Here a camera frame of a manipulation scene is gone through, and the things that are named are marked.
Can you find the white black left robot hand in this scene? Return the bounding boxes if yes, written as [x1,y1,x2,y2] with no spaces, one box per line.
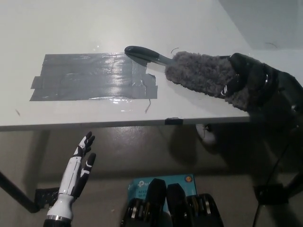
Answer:
[58,131,97,198]

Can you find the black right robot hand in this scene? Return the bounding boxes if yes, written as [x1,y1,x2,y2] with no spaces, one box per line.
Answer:
[221,53,280,110]

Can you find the grey fluffy duster black handle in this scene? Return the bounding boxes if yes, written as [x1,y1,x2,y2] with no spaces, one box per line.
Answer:
[124,45,254,116]

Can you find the teal router box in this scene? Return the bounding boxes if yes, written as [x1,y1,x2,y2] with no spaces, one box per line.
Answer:
[126,174,198,211]

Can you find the white round object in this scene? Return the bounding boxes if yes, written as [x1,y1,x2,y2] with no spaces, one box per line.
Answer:
[196,123,217,144]

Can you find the small black tape piece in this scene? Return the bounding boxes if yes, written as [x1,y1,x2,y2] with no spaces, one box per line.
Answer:
[165,117,184,125]

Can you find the black cable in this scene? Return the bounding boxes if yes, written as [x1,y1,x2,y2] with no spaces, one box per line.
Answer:
[252,141,288,227]

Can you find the grey duct tape patch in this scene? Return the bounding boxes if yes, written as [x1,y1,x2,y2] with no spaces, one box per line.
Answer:
[29,53,159,102]

